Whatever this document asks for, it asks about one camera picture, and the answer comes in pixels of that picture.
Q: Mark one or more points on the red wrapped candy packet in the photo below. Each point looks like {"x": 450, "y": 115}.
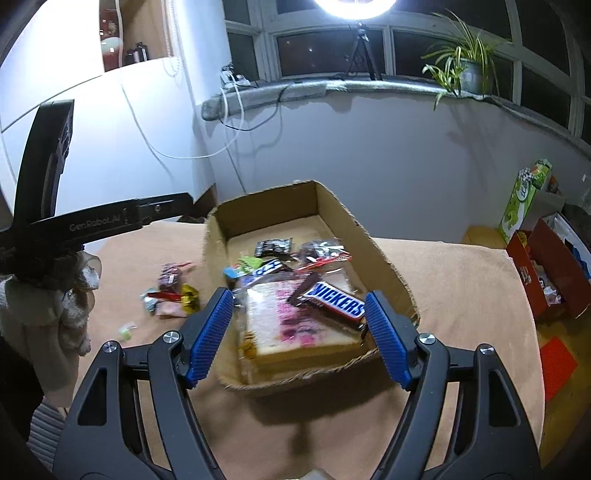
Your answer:
{"x": 171, "y": 277}

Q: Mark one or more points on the black snack packet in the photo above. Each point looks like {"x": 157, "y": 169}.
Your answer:
{"x": 274, "y": 247}

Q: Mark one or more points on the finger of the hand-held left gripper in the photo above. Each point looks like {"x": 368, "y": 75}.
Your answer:
{"x": 44, "y": 152}
{"x": 161, "y": 210}

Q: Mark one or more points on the silver wrapped candy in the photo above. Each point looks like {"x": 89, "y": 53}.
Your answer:
{"x": 150, "y": 302}

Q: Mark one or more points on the black tripod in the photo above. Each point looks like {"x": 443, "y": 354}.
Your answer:
{"x": 362, "y": 46}

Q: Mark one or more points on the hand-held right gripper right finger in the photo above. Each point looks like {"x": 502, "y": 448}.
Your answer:
{"x": 385, "y": 337}

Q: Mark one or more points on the white framed window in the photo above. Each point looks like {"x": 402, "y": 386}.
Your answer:
{"x": 267, "y": 46}

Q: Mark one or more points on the grey cardboard box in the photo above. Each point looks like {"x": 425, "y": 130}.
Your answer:
{"x": 551, "y": 203}

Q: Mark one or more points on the small blue chocolate bar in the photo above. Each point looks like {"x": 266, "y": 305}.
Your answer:
{"x": 268, "y": 268}

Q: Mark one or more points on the grey striped cloth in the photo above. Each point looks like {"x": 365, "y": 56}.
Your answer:
{"x": 46, "y": 424}

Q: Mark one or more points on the person's left forearm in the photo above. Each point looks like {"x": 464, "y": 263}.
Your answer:
{"x": 41, "y": 332}

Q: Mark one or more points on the green gift bag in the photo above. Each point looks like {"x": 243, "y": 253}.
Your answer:
{"x": 521, "y": 203}

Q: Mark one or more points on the red storage box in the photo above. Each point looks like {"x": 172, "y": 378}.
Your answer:
{"x": 526, "y": 277}

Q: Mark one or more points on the gold wrapped candy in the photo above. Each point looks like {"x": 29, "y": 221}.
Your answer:
{"x": 190, "y": 295}

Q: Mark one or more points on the potted spider plant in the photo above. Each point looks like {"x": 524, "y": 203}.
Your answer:
{"x": 471, "y": 76}

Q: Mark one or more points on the red flat lid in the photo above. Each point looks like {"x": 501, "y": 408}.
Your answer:
{"x": 556, "y": 367}

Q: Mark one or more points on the dark bottles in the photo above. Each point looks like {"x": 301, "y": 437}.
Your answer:
{"x": 138, "y": 53}

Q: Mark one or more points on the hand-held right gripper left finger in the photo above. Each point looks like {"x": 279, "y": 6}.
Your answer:
{"x": 210, "y": 337}

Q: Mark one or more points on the light blue snack packet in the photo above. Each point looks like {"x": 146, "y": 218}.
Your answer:
{"x": 233, "y": 272}

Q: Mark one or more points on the red white ornament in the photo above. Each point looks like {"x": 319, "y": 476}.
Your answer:
{"x": 111, "y": 46}

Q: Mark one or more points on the bagged sliced bread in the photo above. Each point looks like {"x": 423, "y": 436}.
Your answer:
{"x": 277, "y": 332}

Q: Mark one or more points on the clear snack packet red ends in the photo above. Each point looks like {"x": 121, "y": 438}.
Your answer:
{"x": 323, "y": 251}

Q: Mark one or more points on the brown chocolate bar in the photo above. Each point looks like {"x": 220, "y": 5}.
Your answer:
{"x": 337, "y": 300}

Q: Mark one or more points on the pink snack packet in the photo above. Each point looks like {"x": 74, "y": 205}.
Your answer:
{"x": 170, "y": 310}

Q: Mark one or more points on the white power strip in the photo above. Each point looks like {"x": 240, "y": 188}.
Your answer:
{"x": 231, "y": 76}

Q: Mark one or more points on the yellow-green snack packet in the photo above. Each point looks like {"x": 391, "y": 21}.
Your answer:
{"x": 249, "y": 263}

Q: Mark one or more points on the wooden shelf niche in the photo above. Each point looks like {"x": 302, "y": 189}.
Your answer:
{"x": 147, "y": 27}

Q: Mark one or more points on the small green candy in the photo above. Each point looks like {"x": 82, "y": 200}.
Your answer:
{"x": 126, "y": 330}

